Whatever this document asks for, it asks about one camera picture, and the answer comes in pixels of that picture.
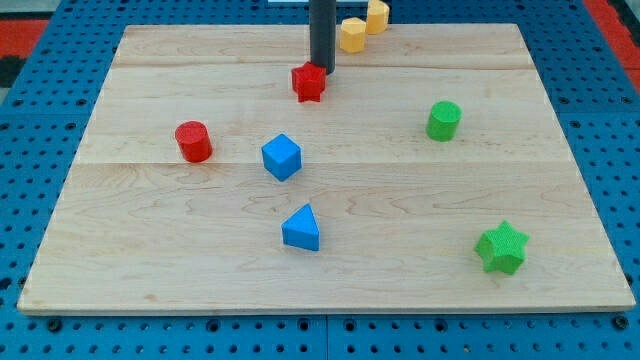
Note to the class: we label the red star block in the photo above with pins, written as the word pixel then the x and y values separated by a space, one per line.
pixel 308 82

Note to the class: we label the wooden board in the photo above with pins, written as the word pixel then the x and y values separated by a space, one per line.
pixel 138 230

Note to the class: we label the yellow hexagon block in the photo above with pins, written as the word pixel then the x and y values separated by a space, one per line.
pixel 352 35
pixel 377 17

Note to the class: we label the yellow hexagon block front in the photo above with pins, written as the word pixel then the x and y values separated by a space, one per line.
pixel 352 35

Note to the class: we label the yellow hexagon block rear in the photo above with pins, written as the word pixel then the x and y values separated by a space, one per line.
pixel 377 17

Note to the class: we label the red cylinder block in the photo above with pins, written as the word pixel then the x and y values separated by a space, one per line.
pixel 194 142

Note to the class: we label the green star block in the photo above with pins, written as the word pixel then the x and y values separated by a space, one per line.
pixel 502 249

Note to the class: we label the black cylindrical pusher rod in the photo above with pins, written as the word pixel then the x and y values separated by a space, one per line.
pixel 322 31

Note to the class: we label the green cylinder block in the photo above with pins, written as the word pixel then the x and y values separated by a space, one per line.
pixel 443 121

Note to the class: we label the blue cube block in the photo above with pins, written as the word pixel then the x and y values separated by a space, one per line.
pixel 282 157

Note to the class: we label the blue triangle block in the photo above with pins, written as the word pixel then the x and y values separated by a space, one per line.
pixel 301 229

